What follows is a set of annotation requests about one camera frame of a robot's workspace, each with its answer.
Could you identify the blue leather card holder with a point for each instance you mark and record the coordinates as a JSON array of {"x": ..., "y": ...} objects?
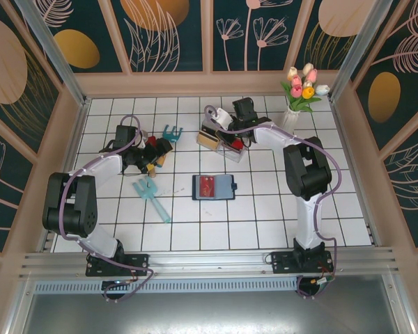
[{"x": 224, "y": 188}]

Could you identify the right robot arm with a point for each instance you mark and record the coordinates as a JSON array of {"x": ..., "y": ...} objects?
[{"x": 308, "y": 222}]

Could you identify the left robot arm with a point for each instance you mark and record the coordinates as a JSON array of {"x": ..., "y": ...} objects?
[{"x": 97, "y": 167}]

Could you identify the red card white print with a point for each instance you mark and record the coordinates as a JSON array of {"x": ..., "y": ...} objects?
[{"x": 236, "y": 144}]

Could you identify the clear acrylic card organizer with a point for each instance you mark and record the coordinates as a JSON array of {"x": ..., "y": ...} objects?
[{"x": 235, "y": 156}]

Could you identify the red card gold print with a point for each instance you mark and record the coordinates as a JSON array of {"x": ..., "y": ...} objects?
[{"x": 206, "y": 188}]

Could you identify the red toy shovel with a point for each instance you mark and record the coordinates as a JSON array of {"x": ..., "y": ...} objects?
[{"x": 153, "y": 174}]

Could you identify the light blue toy fork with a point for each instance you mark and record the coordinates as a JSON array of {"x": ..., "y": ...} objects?
[{"x": 149, "y": 189}]

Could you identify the white ribbed vase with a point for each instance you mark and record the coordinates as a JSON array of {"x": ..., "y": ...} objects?
[{"x": 287, "y": 125}]

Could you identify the artificial tulip bouquet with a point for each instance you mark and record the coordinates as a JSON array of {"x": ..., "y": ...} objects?
[{"x": 304, "y": 92}]

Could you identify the grey metal sheet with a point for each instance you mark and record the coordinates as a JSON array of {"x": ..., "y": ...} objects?
[{"x": 209, "y": 313}]

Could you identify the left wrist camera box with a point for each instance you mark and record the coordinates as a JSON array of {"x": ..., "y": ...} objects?
[{"x": 143, "y": 141}]

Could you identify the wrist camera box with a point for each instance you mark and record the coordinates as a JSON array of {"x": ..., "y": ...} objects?
[
  {"x": 221, "y": 118},
  {"x": 143, "y": 141}
]

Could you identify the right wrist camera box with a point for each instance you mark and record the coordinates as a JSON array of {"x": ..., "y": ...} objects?
[{"x": 221, "y": 118}]

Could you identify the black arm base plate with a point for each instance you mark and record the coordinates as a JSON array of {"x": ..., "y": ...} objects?
[
  {"x": 282, "y": 262},
  {"x": 136, "y": 261}
]

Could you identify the aluminium corner post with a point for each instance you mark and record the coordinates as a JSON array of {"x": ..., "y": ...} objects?
[
  {"x": 355, "y": 48},
  {"x": 55, "y": 59}
]

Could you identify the aluminium mounting rail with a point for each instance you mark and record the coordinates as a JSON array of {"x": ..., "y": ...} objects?
[{"x": 209, "y": 261}]

